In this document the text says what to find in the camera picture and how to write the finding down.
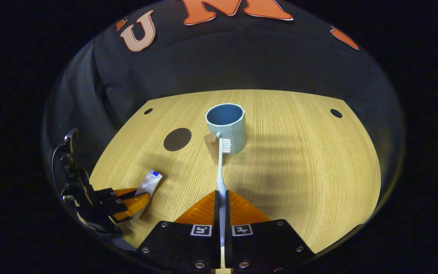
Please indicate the light blue cup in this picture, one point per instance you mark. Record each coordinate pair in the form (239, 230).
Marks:
(234, 129)

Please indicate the black backdrop cloth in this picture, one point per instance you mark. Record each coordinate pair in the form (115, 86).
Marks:
(280, 61)

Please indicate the dark round coaster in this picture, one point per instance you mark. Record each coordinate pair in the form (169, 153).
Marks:
(177, 139)

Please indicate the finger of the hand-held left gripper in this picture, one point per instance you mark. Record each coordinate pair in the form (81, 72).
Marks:
(135, 205)
(107, 193)

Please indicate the white toothpaste tube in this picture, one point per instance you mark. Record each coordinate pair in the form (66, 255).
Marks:
(148, 182)

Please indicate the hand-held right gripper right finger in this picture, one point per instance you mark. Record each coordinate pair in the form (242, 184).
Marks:
(264, 243)

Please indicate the white toothbrush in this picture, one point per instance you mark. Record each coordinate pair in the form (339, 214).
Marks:
(221, 179)

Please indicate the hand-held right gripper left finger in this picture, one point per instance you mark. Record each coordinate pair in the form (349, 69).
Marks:
(181, 243)

